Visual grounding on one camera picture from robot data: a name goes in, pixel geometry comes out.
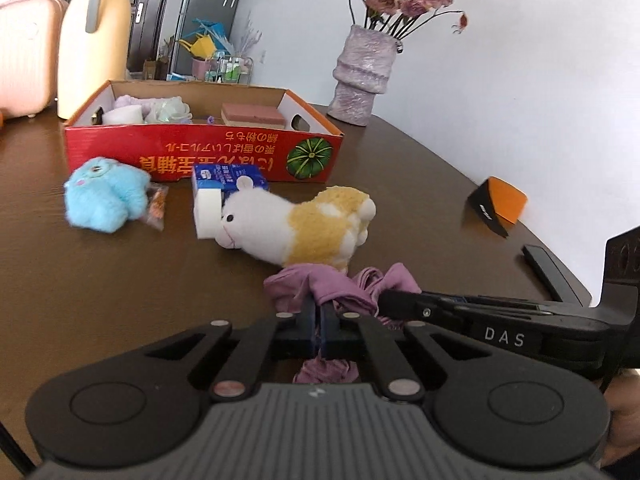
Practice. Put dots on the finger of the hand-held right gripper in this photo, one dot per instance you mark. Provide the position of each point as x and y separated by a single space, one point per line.
415 307
500 305

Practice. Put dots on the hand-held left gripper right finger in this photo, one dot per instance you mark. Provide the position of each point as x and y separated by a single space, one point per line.
340 335

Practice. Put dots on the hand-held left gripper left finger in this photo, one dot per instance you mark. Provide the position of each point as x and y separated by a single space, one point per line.
305 332

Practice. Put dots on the purple satin cloth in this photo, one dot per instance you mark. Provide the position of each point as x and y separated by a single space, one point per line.
325 280

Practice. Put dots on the white yellow alpaca plush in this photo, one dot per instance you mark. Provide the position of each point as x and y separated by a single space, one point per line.
310 225

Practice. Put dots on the white wedge sponge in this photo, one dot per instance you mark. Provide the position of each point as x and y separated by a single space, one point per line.
206 215

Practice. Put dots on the blue tissue pack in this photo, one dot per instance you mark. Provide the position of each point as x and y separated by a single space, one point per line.
225 177

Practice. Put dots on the clear snack packet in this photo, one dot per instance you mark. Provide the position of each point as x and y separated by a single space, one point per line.
157 205

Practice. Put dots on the pink rectangular sponge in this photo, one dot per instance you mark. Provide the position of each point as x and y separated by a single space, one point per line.
252 115

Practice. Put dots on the red printed cardboard box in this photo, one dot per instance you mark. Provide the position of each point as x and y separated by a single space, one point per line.
150 152

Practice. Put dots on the light blue plush toy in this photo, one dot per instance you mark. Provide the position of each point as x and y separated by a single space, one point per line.
100 195

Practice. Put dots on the pale green mesh bath puff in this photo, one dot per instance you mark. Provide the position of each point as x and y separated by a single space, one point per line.
170 109

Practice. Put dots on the white round sponge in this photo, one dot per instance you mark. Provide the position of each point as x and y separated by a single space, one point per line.
122 116

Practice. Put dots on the lavender fluffy towel headband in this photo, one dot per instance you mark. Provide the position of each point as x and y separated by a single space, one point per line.
131 101

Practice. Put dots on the black smartphone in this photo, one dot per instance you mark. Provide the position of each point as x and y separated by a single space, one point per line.
550 270

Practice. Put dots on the orange black card stand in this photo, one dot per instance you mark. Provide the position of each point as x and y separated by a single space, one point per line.
507 200

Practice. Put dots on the pink pot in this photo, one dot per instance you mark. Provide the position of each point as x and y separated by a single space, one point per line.
200 67

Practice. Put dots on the dried lavender sprigs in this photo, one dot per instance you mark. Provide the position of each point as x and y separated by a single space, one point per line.
247 35

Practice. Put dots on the yellow blue bag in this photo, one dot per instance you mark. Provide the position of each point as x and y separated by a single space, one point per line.
200 45

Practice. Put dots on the dark brown entrance door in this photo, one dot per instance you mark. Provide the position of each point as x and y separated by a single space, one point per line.
150 45

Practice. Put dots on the yellow thermos jug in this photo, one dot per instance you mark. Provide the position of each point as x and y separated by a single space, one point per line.
92 60

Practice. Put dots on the pink hard-shell suitcase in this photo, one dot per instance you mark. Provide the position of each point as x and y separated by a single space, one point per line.
25 55

